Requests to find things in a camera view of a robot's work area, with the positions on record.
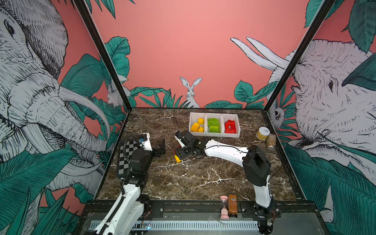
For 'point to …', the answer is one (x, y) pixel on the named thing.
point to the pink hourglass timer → (224, 211)
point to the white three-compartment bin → (222, 117)
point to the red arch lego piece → (233, 129)
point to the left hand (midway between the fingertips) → (158, 137)
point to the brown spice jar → (271, 141)
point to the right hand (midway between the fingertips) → (179, 148)
